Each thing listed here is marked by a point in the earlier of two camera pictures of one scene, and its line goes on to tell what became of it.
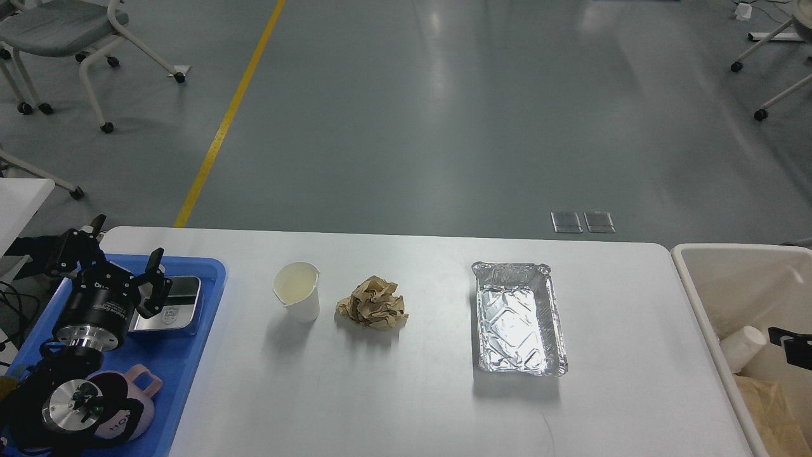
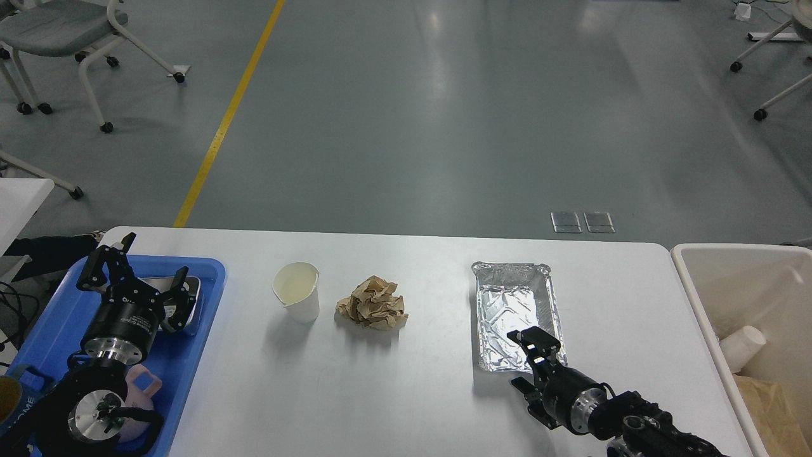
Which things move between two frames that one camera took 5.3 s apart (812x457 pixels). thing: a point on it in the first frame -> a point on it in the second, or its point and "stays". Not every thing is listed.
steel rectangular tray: [179, 308] stays
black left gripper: [96, 313] -> [125, 325]
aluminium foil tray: [519, 321] stays
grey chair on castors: [63, 28] stays
